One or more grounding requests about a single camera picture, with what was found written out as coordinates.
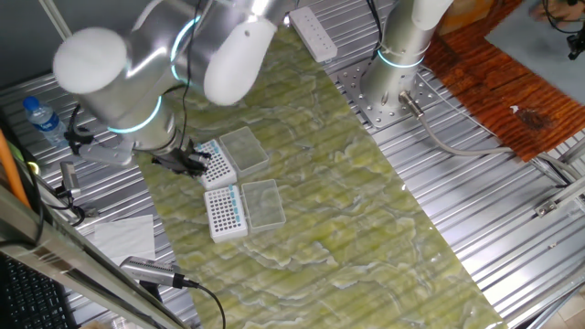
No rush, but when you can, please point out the white power strip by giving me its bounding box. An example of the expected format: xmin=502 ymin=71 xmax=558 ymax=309
xmin=288 ymin=5 xmax=339 ymax=64

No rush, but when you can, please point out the green marble pattern mat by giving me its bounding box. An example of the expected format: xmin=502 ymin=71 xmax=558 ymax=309
xmin=94 ymin=27 xmax=509 ymax=329

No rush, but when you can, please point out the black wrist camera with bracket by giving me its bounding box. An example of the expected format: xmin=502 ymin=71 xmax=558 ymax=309
xmin=63 ymin=103 xmax=134 ymax=166

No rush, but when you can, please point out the clear plastic box lid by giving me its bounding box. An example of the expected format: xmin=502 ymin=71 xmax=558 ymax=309
xmin=240 ymin=178 xmax=287 ymax=234
xmin=218 ymin=126 xmax=271 ymax=178

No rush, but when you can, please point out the clear water bottle blue cap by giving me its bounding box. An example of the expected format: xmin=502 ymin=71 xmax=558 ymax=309
xmin=22 ymin=95 xmax=72 ymax=148

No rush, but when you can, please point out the aluminium pole with black clamp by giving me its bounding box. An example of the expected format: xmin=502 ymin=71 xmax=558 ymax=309
xmin=37 ymin=0 xmax=73 ymax=41

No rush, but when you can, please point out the aluminium profile with bracket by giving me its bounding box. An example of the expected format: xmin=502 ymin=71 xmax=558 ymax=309
xmin=533 ymin=175 xmax=585 ymax=219

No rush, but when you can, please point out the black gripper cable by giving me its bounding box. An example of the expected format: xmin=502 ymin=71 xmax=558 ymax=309
xmin=177 ymin=0 xmax=205 ymax=150

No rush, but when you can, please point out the person hand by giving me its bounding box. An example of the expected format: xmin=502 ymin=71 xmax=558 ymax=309
xmin=529 ymin=0 xmax=585 ymax=23

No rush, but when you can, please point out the black looped cable bundle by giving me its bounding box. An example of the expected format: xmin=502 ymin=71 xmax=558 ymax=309
xmin=370 ymin=0 xmax=386 ymax=49

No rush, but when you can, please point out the reddish brown wooden table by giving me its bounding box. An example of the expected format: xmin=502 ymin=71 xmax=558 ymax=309
xmin=422 ymin=0 xmax=585 ymax=162

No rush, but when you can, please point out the grey board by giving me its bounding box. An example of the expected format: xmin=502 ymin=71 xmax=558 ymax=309
xmin=484 ymin=0 xmax=585 ymax=106

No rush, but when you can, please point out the black clamp tool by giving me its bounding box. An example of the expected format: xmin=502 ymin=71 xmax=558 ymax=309
xmin=48 ymin=185 xmax=100 ymax=228

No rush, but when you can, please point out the orange tube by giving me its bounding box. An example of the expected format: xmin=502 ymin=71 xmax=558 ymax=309
xmin=0 ymin=129 xmax=31 ymax=209

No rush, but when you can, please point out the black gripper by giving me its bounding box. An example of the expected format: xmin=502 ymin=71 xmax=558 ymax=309
xmin=152 ymin=144 xmax=213 ymax=178

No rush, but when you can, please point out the black keyboard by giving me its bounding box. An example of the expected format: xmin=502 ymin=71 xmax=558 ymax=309
xmin=0 ymin=253 xmax=80 ymax=329

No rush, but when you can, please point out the black camera cable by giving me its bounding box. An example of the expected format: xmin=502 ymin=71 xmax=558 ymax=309
xmin=172 ymin=272 xmax=228 ymax=329

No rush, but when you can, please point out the small silver side camera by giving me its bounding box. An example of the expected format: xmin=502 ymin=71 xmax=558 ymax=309
xmin=58 ymin=161 xmax=82 ymax=196

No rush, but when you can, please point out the aluminium frame beam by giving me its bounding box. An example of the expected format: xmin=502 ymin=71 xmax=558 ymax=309
xmin=0 ymin=182 xmax=193 ymax=329

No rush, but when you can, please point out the large silver camera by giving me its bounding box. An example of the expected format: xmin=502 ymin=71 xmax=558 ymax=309
xmin=118 ymin=255 xmax=187 ymax=290

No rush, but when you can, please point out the white pipette tip rack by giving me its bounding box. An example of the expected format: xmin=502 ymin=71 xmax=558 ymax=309
xmin=196 ymin=139 xmax=238 ymax=192
xmin=203 ymin=184 xmax=250 ymax=245

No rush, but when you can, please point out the black equipment with cables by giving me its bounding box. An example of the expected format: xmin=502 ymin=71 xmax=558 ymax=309
xmin=542 ymin=0 xmax=585 ymax=61

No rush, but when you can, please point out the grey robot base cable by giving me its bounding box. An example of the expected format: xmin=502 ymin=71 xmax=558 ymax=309
xmin=399 ymin=90 xmax=585 ymax=184

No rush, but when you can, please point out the white paper sheet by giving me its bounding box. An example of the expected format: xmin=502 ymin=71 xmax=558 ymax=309
xmin=85 ymin=214 xmax=157 ymax=267

